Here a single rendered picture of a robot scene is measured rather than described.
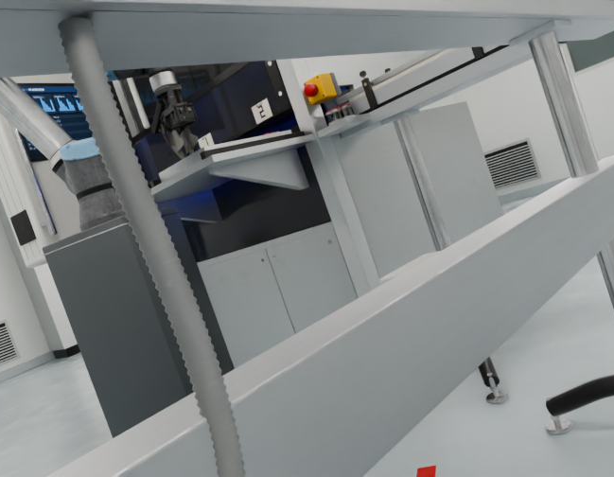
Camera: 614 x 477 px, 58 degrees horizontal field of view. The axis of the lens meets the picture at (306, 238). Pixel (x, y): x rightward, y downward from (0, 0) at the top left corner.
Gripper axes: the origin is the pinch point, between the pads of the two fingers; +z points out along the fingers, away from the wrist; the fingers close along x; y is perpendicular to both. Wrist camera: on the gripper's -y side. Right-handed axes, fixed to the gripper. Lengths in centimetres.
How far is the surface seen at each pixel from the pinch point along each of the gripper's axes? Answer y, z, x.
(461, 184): 25, 37, 105
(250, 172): 14.9, 11.3, 9.4
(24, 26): 104, 10, -82
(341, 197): 24.9, 26.8, 32.9
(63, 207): -74, -4, -9
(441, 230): 46, 46, 47
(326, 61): 25, -17, 48
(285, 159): 14.9, 9.9, 24.9
